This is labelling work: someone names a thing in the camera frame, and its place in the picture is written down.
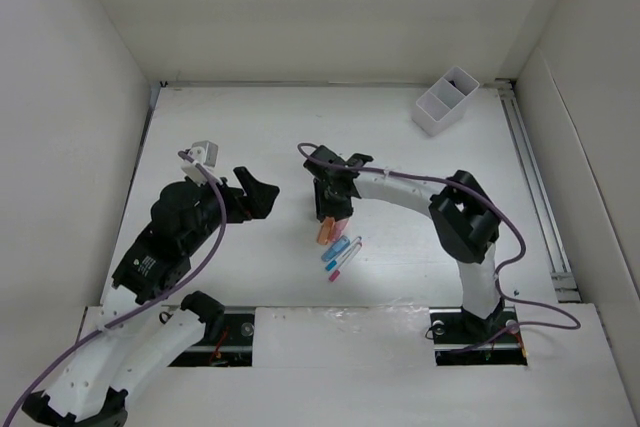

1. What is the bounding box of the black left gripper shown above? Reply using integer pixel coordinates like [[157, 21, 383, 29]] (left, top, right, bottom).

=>
[[183, 166, 279, 254]]

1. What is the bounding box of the blue-capped white pen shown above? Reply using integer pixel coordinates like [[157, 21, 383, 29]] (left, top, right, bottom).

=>
[[325, 236, 362, 272]]

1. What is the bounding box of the pink-capped white pen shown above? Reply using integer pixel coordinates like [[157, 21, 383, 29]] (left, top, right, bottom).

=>
[[328, 243, 363, 283]]

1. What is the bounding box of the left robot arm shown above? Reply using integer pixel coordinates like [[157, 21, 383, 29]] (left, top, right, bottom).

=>
[[18, 164, 280, 426]]

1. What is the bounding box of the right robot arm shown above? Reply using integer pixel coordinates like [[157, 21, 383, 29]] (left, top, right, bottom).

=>
[[303, 145, 504, 343]]

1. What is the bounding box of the white three-compartment organizer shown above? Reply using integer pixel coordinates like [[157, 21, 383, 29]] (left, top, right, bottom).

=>
[[411, 66, 480, 136]]

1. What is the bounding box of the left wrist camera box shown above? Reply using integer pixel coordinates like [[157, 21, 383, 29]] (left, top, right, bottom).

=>
[[188, 141, 218, 167]]

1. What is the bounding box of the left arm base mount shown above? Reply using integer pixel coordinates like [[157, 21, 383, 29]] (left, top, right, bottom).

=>
[[170, 307, 256, 368]]

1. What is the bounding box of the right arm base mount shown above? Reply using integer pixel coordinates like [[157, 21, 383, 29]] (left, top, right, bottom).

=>
[[425, 307, 528, 367]]

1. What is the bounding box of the aluminium rail right side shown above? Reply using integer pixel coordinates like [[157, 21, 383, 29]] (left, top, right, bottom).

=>
[[494, 79, 582, 304]]

